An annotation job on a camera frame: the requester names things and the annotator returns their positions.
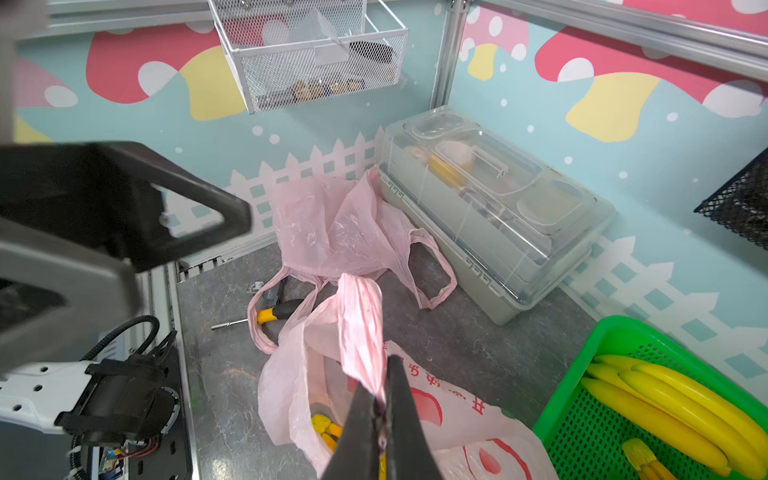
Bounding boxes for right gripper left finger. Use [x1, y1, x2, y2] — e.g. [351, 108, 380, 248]
[321, 384, 383, 480]

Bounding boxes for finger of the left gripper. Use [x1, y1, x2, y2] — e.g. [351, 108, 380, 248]
[1, 219, 141, 372]
[1, 141, 252, 272]

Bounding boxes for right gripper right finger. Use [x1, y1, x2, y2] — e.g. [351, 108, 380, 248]
[385, 355, 441, 480]

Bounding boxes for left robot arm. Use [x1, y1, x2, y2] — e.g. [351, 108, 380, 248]
[1, 142, 252, 479]

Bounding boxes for green plastic basket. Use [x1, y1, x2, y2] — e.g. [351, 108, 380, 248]
[534, 316, 767, 479]

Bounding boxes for pink plastic bags pile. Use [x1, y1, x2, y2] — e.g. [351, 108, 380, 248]
[269, 164, 458, 311]

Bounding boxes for clear plastic storage box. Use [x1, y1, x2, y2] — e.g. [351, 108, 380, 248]
[375, 107, 616, 325]

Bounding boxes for bananas in green basket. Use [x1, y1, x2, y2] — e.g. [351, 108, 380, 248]
[581, 354, 767, 479]

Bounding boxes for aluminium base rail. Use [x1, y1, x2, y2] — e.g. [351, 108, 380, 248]
[119, 227, 283, 480]

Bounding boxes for yellow handle screwdriver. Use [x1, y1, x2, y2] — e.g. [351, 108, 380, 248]
[211, 299, 303, 330]

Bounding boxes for white wire mesh basket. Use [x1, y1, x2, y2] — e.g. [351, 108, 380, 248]
[209, 0, 409, 114]

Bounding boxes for black wire mesh basket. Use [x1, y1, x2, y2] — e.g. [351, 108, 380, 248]
[694, 150, 768, 249]

